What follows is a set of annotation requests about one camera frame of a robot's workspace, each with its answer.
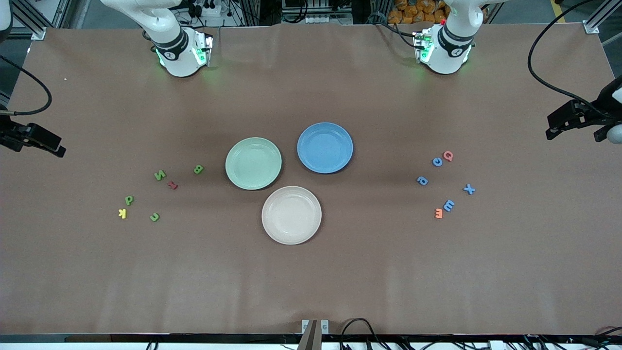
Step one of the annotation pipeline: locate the bag of orange items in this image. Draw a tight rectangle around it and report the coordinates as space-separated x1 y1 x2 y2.
387 0 450 25

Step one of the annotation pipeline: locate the green plate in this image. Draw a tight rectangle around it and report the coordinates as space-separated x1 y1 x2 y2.
225 137 283 191

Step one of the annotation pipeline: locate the white power strip with plugs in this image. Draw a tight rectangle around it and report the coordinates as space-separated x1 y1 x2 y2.
187 0 224 18

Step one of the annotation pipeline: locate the blue plate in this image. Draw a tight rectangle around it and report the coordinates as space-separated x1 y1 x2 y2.
297 122 354 174

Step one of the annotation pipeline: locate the beige plate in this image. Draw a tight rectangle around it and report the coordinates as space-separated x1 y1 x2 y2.
261 186 322 245

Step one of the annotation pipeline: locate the brown table cover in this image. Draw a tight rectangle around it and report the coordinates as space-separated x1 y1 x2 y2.
0 23 622 337

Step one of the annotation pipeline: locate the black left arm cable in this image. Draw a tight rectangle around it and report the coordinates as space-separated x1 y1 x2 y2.
528 0 622 121

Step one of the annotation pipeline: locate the aluminium frame post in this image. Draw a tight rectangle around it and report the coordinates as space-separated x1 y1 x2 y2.
583 0 622 35
10 0 48 40

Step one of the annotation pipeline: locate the black looped cable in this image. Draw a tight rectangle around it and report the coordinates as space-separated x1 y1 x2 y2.
339 318 385 350

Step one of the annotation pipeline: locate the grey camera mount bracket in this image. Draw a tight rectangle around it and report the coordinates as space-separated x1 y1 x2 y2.
297 319 330 350

